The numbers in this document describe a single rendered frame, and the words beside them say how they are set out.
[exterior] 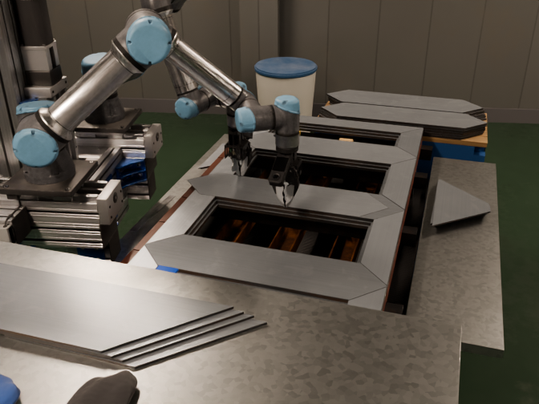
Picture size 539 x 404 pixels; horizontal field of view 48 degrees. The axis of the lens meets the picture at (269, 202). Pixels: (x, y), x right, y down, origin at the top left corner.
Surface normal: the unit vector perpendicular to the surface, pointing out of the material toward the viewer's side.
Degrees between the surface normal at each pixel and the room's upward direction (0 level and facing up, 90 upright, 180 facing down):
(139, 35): 85
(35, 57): 90
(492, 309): 0
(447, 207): 0
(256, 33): 90
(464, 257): 0
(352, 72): 90
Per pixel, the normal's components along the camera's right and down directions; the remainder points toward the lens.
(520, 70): -0.11, 0.47
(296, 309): 0.00, -0.88
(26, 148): 0.15, 0.54
